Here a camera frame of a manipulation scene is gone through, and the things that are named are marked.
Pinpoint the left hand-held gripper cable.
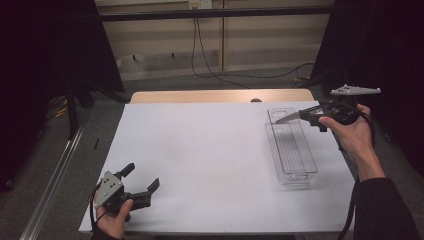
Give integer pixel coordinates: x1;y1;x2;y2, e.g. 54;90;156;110
89;183;103;233

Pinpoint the yellow floor cable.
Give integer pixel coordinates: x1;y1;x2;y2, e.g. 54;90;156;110
46;96;68;120

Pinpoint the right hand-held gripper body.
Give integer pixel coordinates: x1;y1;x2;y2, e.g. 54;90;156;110
311;84;382;133

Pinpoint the black metal stand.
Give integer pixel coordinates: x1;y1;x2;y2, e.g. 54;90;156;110
65;78;132;140

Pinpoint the right hand-held gripper cable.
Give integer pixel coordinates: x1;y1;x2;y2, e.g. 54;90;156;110
335;111;378;240

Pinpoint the black wall socket cable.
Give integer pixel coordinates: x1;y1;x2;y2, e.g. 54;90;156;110
196;18;316;80
190;18;251;90

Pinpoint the black horizontal frame bar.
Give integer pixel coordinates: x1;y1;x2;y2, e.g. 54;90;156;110
99;5;334;23

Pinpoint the person's right hand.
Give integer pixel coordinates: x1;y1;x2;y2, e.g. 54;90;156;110
318;103;376;165

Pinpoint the person's left hand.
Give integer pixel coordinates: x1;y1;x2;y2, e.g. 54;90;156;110
94;199;135;240

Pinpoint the hand-held gripper cable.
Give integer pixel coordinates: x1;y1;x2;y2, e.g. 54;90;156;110
89;183;103;233
335;111;378;240

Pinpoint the clear plastic container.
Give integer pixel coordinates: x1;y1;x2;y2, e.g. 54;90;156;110
264;107;319;186

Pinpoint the white table sheet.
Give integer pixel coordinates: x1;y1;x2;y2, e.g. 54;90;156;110
78;100;357;234

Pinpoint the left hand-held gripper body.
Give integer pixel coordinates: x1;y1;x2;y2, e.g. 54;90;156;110
94;170;153;223

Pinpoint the metal floor rail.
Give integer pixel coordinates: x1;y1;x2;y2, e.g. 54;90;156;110
19;109;93;240

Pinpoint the white wall socket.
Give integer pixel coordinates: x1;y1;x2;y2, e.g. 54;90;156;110
188;0;214;10

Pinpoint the wooden table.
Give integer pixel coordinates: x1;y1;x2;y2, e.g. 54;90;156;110
129;88;316;104

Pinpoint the black curtain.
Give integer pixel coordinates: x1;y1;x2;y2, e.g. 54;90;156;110
311;0;424;176
0;0;125;193

